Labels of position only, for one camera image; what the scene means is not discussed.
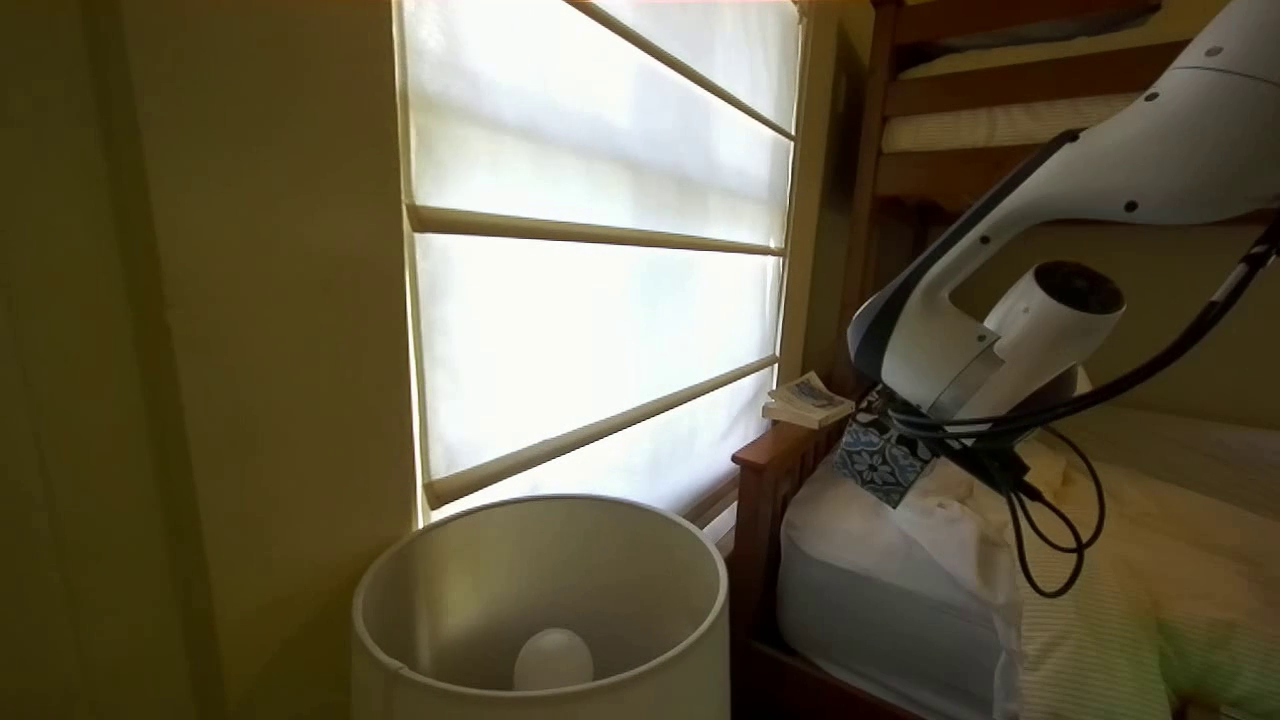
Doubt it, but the patterned tissue box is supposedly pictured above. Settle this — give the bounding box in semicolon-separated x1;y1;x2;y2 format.
833;418;943;513

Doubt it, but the wooden bed headboard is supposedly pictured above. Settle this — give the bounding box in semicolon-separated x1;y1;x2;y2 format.
726;418;925;720

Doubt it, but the white bed mattress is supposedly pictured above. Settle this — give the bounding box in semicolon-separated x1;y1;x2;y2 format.
772;525;1029;720

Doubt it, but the white window blind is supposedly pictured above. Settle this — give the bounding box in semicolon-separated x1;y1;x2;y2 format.
388;0;810;521

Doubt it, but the paperback book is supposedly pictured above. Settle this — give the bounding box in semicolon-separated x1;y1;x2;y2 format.
758;367;860;436

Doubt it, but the white light bulb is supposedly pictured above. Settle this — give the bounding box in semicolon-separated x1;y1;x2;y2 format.
509;624;598;696

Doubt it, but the white bunk mattress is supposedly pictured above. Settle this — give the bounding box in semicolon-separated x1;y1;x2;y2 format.
881;87;1141;162

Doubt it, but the pale striped pillow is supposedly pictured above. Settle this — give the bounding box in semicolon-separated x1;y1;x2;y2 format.
781;420;1280;720

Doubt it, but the wooden bunk bed frame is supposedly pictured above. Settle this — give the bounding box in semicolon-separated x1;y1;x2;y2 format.
845;0;1210;394

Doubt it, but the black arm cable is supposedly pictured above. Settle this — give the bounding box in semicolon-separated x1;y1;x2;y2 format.
873;217;1280;604

